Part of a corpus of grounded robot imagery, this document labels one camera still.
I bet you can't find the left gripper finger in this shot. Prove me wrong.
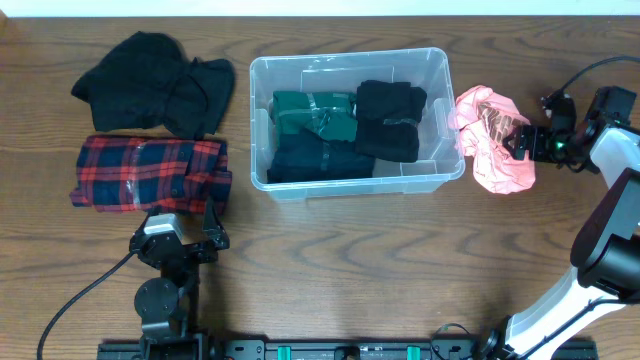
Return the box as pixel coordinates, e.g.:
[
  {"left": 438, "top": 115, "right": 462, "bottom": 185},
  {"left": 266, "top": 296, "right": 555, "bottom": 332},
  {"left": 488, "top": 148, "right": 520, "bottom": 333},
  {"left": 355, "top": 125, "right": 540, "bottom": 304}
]
[
  {"left": 143, "top": 206, "right": 161, "bottom": 225},
  {"left": 202, "top": 196, "right": 226, "bottom": 239}
]

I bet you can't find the pink shirt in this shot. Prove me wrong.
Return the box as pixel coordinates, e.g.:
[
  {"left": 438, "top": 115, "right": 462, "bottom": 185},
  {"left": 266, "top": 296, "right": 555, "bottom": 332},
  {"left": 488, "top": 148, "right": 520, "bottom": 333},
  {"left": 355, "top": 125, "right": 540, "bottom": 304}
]
[{"left": 456, "top": 85, "right": 536, "bottom": 194}]

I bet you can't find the dark navy garment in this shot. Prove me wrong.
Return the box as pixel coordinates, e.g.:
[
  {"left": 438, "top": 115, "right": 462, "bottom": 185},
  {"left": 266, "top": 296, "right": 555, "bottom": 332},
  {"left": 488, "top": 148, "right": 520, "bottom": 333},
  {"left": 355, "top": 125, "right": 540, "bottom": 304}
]
[{"left": 267, "top": 130, "right": 376, "bottom": 183}]

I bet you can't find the black taped garment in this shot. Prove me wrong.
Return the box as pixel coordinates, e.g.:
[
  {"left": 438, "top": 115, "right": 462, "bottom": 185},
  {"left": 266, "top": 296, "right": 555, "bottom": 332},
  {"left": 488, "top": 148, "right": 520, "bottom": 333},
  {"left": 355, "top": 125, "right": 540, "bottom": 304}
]
[{"left": 355, "top": 80, "right": 427, "bottom": 163}]

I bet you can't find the dark green garment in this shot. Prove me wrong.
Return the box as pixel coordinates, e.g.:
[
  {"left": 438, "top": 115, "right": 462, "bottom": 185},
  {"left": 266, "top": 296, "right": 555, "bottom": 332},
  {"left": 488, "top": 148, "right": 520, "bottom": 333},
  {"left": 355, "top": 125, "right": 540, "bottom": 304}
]
[{"left": 271, "top": 91, "right": 358, "bottom": 142}]

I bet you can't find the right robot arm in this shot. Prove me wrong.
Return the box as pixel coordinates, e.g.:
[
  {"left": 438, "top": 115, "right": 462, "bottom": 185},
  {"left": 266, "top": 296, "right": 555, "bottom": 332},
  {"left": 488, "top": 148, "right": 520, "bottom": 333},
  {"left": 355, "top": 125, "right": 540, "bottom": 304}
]
[{"left": 474, "top": 86, "right": 639, "bottom": 359}]

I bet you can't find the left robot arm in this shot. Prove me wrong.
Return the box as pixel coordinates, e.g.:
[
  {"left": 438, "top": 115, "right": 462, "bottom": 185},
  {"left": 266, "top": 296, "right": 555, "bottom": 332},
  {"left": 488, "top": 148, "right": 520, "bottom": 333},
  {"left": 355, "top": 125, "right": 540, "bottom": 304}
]
[{"left": 129, "top": 197, "right": 230, "bottom": 359}]

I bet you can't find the red navy plaid shirt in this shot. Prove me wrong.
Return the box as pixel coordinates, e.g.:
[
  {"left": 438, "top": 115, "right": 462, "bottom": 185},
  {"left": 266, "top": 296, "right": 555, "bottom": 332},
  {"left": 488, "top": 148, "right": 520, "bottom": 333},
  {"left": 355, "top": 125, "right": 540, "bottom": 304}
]
[{"left": 69, "top": 135, "right": 233, "bottom": 214}]

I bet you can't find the clear plastic storage bin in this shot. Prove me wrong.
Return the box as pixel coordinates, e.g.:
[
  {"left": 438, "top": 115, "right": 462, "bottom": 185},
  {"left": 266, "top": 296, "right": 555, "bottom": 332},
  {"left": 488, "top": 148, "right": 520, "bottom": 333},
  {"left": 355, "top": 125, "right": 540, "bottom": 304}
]
[{"left": 249, "top": 47, "right": 465, "bottom": 202}]

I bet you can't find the black crumpled garment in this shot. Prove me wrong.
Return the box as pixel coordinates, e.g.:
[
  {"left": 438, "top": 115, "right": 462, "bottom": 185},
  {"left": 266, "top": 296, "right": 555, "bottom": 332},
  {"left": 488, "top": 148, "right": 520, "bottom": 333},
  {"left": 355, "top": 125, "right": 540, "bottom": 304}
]
[{"left": 71, "top": 31, "right": 235, "bottom": 140}]

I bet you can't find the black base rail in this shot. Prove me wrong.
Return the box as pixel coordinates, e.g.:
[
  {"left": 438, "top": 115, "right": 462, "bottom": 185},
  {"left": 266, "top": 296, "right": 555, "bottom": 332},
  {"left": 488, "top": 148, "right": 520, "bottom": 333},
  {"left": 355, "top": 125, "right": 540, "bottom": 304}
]
[{"left": 96, "top": 335, "right": 599, "bottom": 360}]

